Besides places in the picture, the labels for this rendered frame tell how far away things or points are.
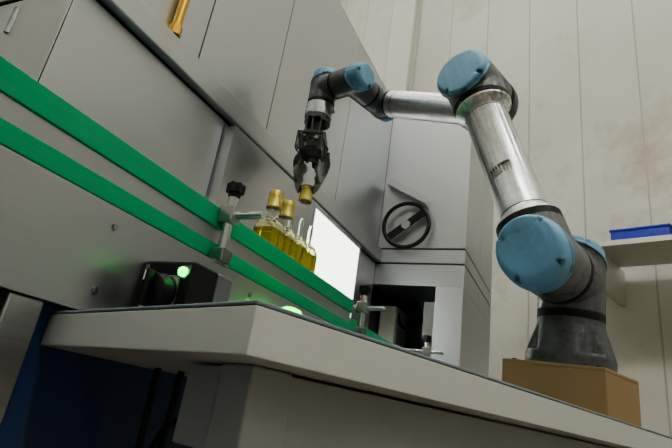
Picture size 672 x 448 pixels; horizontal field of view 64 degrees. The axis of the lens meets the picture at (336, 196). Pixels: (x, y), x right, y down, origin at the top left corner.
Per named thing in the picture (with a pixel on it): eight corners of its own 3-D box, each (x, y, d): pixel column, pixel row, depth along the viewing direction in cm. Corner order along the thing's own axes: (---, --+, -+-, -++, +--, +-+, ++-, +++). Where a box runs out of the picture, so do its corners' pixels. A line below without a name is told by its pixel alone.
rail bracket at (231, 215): (218, 268, 83) (236, 189, 88) (259, 269, 80) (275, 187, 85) (202, 260, 79) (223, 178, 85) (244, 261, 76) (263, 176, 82)
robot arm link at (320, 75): (329, 61, 147) (307, 70, 153) (323, 94, 143) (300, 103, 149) (347, 76, 152) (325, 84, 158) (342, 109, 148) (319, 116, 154)
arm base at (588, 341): (627, 380, 96) (626, 324, 99) (604, 368, 85) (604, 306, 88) (541, 370, 105) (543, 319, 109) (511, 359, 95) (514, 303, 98)
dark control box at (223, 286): (168, 341, 70) (185, 278, 73) (219, 346, 66) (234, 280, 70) (123, 328, 63) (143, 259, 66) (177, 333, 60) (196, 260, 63)
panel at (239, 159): (342, 335, 195) (354, 246, 208) (350, 335, 194) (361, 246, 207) (192, 256, 121) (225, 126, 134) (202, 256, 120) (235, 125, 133)
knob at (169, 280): (141, 311, 63) (120, 304, 60) (151, 273, 65) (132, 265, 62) (171, 313, 61) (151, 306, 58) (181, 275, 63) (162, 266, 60)
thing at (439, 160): (416, 320, 284) (429, 169, 318) (490, 325, 268) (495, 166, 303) (373, 284, 226) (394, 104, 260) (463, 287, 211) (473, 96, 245)
